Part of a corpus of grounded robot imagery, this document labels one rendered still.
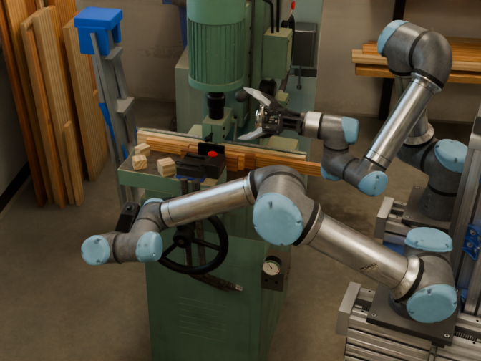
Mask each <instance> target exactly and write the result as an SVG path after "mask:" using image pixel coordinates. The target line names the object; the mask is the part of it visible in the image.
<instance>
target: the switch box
mask: <svg viewBox="0 0 481 361"><path fill-rule="evenodd" d="M293 1H294V0H280V9H279V20H286V21H288V19H289V17H290V16H291V15H292V13H293V11H294V10H293V11H292V13H291V10H292V8H291V4H292V2H293ZM271 2H272V3H273V19H276V0H272V1H271Z"/></svg>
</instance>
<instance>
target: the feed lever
mask: <svg viewBox="0 0 481 361"><path fill-rule="evenodd" d="M276 88H277V84H276V82H275V80H274V79H271V80H270V81H269V80H261V83H260V85H259V90H258V91H260V92H264V93H266V94H268V95H271V96H273V97H275V96H276ZM251 96H252V95H250V94H248V93H245V92H244V91H242V90H240V91H237V92H236V94H235V100H236V101H237V102H245V101H246V99H247V97H251Z"/></svg>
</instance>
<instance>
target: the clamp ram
mask: <svg viewBox="0 0 481 361"><path fill-rule="evenodd" d="M210 151H215V152H216V153H220V154H224V155H225V146H224V145H216V144H211V143H202V142H199V143H198V155H206V156H208V152H210Z"/></svg>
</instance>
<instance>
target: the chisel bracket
mask: <svg viewBox="0 0 481 361"><path fill-rule="evenodd" d="M232 117H233V108H231V107H224V117H223V118H222V119H219V120H213V119H210V118H209V117H208V115H207V116H206V118H205V119H204V121H203V122H202V141H204V137H205V136H208V135H209V134H210V133H213V135H212V136H211V137H210V141H209V142H210V143H220V144H222V143H223V141H224V140H225V137H226V136H227V134H228V133H229V131H230V129H231V128H232V126H233V123H230V119H231V118H232Z"/></svg>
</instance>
